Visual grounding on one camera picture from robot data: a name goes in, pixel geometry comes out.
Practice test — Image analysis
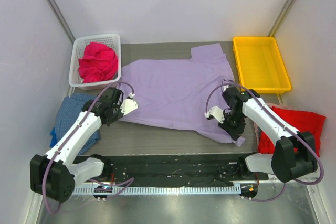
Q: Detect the yellow plastic tray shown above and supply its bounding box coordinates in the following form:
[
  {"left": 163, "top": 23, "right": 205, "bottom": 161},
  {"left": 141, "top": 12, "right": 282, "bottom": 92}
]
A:
[{"left": 233, "top": 37, "right": 292, "bottom": 94}]

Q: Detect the purple t shirt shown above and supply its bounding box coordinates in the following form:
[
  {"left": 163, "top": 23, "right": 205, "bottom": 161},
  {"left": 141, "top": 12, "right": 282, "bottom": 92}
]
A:
[{"left": 119, "top": 43, "right": 245, "bottom": 146}]

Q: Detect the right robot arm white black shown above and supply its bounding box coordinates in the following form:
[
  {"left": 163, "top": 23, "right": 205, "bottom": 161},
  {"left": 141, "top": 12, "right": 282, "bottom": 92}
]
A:
[{"left": 218, "top": 87, "right": 318, "bottom": 183}]

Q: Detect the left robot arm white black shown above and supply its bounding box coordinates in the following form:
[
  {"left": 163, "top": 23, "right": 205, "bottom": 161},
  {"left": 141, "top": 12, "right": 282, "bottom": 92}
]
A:
[{"left": 30, "top": 88, "right": 123, "bottom": 203}]

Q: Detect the peach folded shirt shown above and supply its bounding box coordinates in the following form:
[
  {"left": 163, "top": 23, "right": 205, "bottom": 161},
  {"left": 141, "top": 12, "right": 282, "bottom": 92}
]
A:
[{"left": 254, "top": 103, "right": 293, "bottom": 144}]

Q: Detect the blue checkered shirt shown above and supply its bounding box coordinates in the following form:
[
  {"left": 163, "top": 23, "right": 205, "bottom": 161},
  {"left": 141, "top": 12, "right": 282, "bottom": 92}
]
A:
[{"left": 50, "top": 93, "right": 95, "bottom": 147}]

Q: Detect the pink crumpled shirt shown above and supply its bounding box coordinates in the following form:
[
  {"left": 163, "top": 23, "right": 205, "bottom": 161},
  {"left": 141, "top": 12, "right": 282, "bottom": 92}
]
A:
[{"left": 78, "top": 42, "right": 119, "bottom": 83}]

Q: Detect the red folded shirt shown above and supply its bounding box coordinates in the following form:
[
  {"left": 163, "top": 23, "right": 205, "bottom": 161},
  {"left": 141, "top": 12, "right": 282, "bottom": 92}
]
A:
[{"left": 257, "top": 106, "right": 326, "bottom": 157}]

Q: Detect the white plastic basket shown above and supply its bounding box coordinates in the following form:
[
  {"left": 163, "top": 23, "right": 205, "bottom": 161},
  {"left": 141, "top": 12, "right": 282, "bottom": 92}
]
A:
[{"left": 69, "top": 34, "right": 121, "bottom": 91}]

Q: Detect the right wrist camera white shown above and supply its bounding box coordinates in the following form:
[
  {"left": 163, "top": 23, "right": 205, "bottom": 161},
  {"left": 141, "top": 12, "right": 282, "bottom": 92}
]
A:
[{"left": 205, "top": 106, "right": 225, "bottom": 123}]

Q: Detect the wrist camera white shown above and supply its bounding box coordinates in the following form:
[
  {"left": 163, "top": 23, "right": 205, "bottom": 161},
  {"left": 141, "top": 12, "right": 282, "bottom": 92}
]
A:
[
  {"left": 205, "top": 106, "right": 225, "bottom": 123},
  {"left": 120, "top": 93, "right": 139, "bottom": 116}
]

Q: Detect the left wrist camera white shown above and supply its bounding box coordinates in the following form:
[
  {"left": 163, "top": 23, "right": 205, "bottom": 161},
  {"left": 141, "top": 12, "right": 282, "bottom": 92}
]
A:
[{"left": 120, "top": 93, "right": 139, "bottom": 116}]

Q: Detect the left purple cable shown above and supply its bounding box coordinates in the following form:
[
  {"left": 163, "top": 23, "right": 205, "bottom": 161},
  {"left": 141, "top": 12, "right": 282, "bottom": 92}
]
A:
[{"left": 41, "top": 81, "right": 135, "bottom": 214}]

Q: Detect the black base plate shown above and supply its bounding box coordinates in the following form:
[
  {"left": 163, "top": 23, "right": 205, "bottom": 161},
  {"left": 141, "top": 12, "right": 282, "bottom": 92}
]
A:
[{"left": 95, "top": 153, "right": 268, "bottom": 187}]

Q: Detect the white slotted cable duct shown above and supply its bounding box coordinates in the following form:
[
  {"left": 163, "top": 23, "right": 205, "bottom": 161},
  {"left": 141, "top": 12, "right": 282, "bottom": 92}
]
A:
[{"left": 72, "top": 184, "right": 241, "bottom": 196}]

